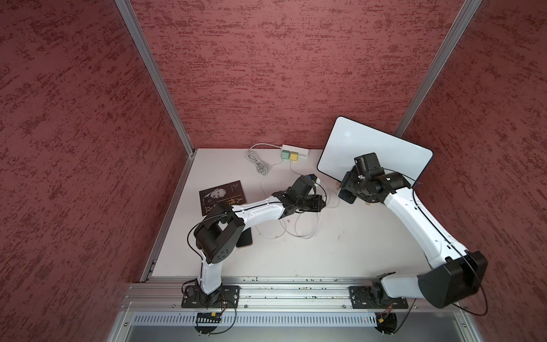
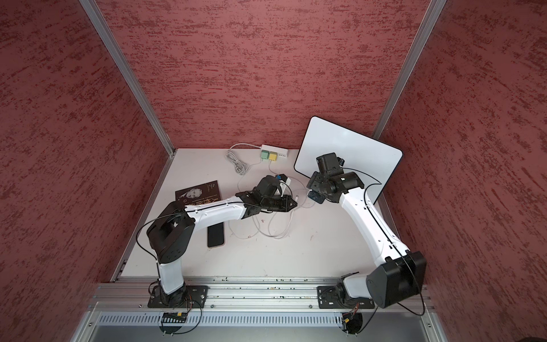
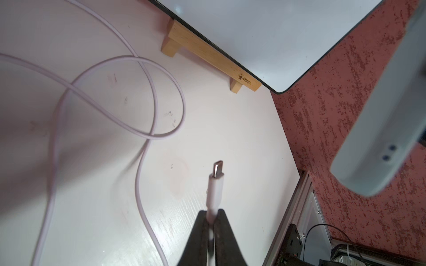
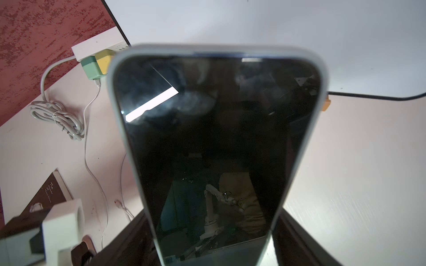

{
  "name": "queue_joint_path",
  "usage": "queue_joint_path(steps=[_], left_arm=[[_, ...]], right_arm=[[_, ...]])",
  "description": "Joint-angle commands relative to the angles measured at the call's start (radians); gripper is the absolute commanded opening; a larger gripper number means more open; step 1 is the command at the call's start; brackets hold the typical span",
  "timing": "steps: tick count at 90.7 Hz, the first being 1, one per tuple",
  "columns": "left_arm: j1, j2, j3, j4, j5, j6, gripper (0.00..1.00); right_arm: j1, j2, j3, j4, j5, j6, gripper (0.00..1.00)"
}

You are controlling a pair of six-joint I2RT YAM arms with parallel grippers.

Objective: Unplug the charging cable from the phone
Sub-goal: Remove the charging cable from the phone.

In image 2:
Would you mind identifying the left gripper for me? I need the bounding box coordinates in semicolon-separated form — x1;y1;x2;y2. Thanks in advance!
262;194;299;212

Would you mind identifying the green-edged black phone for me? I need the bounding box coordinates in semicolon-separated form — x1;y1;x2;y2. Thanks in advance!
307;190;326;204

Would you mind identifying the thin white charging cable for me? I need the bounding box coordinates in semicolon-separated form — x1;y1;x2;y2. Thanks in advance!
228;157;266;240

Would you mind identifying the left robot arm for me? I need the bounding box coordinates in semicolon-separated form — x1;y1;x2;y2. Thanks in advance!
146;175;298;296

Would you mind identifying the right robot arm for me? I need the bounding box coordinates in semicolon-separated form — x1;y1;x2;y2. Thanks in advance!
308;172;427;309

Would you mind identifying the white board tablet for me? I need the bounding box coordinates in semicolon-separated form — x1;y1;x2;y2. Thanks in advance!
294;116;403;203

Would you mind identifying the white power strip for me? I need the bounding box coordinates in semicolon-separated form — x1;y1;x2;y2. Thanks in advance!
261;145;289;158

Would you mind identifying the dark book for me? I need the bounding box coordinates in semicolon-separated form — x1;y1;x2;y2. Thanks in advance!
175;180;221;205

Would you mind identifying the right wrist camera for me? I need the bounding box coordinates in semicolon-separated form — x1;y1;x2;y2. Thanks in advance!
316;152;345;178

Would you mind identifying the grey power cord bundle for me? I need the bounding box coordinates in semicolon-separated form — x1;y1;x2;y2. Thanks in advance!
225;142;262;176

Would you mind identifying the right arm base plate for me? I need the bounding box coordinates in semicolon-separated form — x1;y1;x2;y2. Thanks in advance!
316;285;375;309

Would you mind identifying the aluminium rail frame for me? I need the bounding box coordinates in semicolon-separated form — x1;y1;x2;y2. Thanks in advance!
73;277;447;341

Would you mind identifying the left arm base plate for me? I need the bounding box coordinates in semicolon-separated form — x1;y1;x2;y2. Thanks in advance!
148;285;209;310

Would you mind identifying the right corner aluminium post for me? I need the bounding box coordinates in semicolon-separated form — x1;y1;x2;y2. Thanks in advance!
372;0;447;141

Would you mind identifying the corner aluminium post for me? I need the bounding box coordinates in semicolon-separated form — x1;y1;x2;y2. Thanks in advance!
79;0;176;158
372;0;447;141

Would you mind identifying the left corner aluminium post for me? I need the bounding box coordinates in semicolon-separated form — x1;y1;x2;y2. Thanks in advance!
79;0;176;158

